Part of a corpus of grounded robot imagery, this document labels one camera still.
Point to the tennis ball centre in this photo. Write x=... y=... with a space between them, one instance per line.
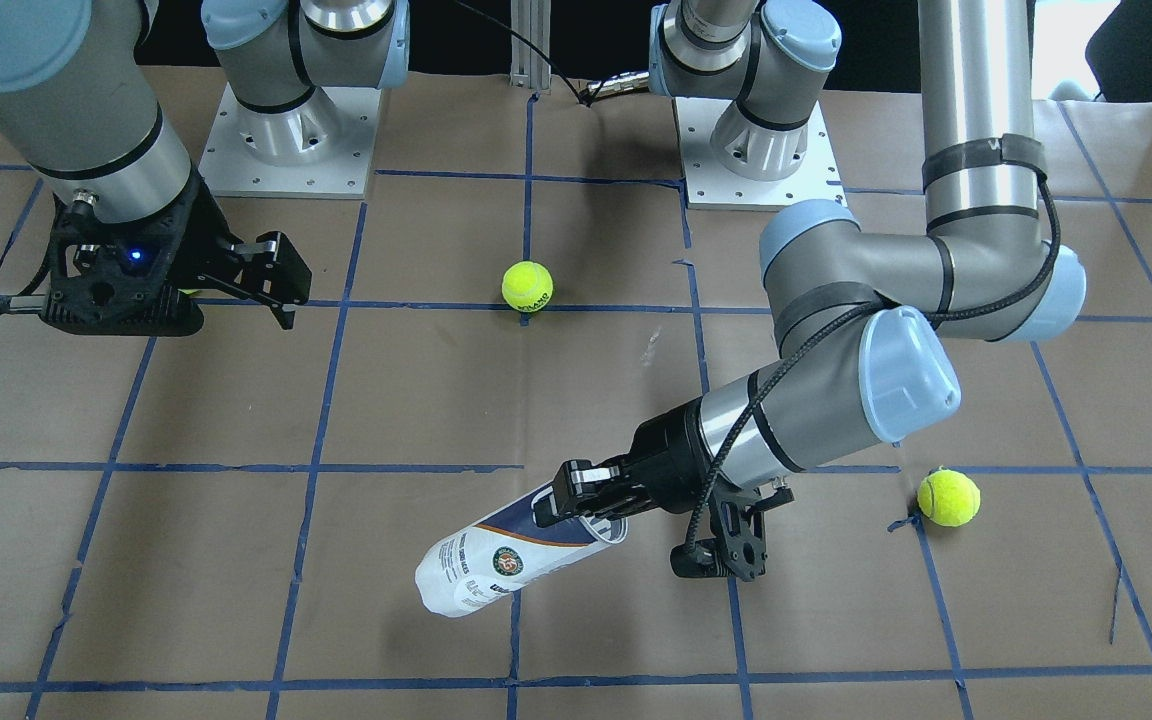
x=527 y=287

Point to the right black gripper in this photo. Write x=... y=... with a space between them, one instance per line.
x=204 y=252

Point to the aluminium frame post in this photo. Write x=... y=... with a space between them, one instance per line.
x=530 y=45

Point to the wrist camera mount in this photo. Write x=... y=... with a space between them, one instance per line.
x=737 y=547
x=100 y=278

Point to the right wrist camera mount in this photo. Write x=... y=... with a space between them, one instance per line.
x=100 y=278

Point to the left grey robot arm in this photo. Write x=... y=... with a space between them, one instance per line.
x=859 y=317

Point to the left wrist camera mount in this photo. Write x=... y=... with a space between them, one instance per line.
x=737 y=547

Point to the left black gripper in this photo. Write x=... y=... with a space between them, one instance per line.
x=669 y=450

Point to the white blue tennis ball can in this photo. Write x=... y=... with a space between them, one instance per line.
x=505 y=551

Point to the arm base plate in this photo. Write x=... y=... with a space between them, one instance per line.
x=731 y=164
x=322 y=150

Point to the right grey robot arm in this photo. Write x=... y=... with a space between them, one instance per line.
x=76 y=106

